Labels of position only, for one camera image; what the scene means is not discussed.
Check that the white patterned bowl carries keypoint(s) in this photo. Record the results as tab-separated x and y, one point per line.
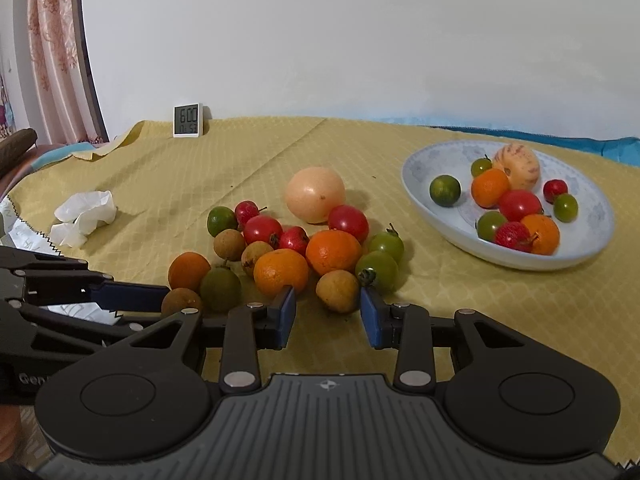
450	160

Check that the dark brown object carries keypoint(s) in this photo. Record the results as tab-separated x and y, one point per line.
17	142

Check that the striped pepino melon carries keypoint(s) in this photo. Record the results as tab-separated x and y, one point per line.
517	166

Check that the printed blanket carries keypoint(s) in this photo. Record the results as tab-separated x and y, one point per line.
25	232

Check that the light blue patterned cloth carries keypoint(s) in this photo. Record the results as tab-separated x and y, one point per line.
55	155

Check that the small green lime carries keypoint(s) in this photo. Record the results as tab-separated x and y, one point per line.
221	221
444	190

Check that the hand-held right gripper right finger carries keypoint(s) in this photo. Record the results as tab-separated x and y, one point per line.
372	317

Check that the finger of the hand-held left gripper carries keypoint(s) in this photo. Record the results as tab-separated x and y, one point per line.
75	338
135	296

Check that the yellow checked cloth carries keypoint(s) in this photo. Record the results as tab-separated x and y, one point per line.
525	300

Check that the olive green lime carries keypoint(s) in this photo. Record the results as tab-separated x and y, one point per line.
220	289

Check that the red hawthorn berry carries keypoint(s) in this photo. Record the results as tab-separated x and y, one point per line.
556	190
294	240
246	211

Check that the pink patterned curtain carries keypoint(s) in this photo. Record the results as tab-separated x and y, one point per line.
55	35

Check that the pale yellow round fruit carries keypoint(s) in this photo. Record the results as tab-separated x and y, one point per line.
315	195

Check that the orange tangerine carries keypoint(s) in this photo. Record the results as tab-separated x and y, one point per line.
333	252
490	188
545	232
188	271
281	272

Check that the white digital clock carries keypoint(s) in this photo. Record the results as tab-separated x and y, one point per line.
187	120

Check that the teal bed sheet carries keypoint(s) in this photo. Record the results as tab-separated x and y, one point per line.
615	150

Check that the crumpled white tissue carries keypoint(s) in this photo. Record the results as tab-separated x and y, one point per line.
82	212

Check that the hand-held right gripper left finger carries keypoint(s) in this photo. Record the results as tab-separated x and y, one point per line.
282	315

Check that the green cherry tomato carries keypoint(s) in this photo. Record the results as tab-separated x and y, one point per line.
490	225
379	271
386	244
481	167
565	207

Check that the red apple with stem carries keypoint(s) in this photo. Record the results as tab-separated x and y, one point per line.
514	236

